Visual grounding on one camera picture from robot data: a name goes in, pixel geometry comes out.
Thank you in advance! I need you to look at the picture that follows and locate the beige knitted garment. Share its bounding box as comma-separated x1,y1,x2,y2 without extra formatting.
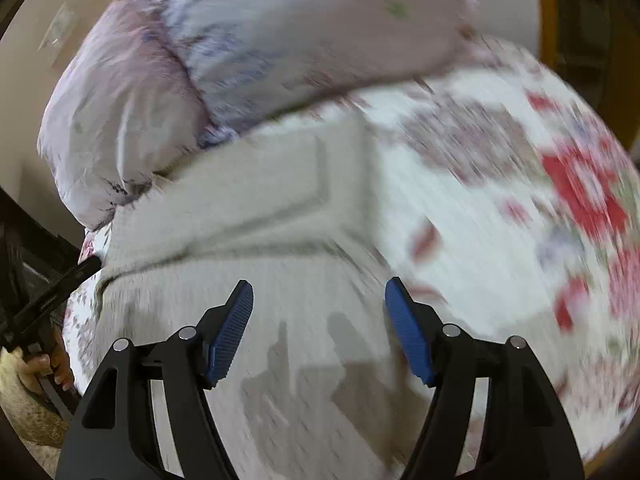
94,112,428,479

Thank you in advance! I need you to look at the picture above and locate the yellow fleece sleeve forearm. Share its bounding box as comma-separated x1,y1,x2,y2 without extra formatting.
1,349,68,479

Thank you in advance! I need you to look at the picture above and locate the person's left hand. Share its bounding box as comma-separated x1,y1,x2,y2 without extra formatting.
17,330,75,396

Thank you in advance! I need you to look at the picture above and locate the floral bed sheet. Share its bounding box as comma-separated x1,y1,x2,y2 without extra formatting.
64,39,639,479

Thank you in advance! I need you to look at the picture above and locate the pale patterned pillow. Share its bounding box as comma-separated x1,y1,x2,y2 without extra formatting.
37,0,471,229

